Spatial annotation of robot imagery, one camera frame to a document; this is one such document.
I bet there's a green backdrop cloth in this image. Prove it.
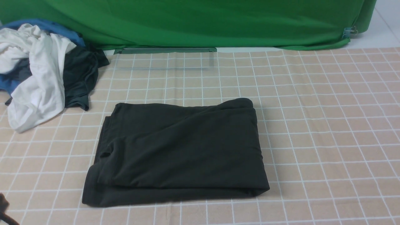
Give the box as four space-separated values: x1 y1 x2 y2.
0 0 376 50

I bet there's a checkered beige tablecloth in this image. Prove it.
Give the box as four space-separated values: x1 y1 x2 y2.
0 47 400 225

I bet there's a white crumpled garment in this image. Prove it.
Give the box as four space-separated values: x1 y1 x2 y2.
1 24 76 133

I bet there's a metal binder clip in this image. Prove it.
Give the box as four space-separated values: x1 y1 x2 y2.
342 26 358 39

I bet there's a dark gray long-sleeved shirt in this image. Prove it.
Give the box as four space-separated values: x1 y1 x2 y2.
82 98 270 208

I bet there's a blue garment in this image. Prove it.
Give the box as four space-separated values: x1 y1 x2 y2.
0 18 86 94

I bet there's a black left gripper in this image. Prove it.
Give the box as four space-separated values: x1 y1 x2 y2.
0 193 19 225

